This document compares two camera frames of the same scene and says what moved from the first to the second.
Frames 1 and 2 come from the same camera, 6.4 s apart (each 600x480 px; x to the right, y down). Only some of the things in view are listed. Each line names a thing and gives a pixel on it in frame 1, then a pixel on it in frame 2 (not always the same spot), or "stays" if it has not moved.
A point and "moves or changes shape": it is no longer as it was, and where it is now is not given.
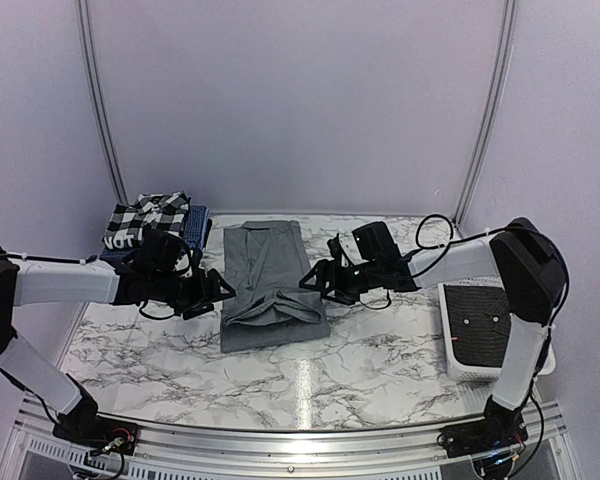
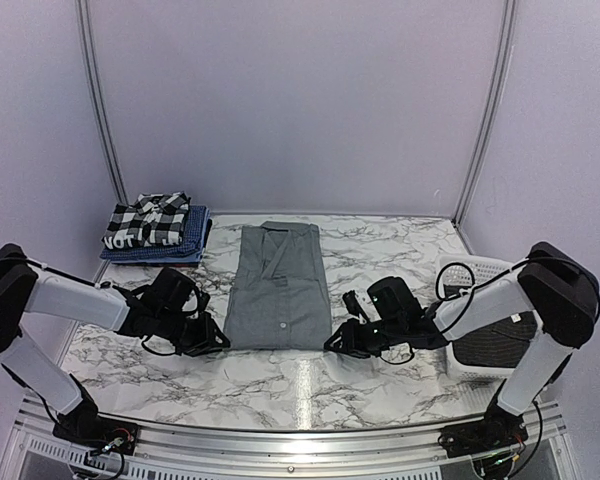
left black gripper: (200, 294) to (203, 344)
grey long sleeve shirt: (268, 296) moves or changes shape
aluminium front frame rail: (171, 452) stays
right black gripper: (321, 283) to (351, 340)
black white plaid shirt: (129, 220) stays
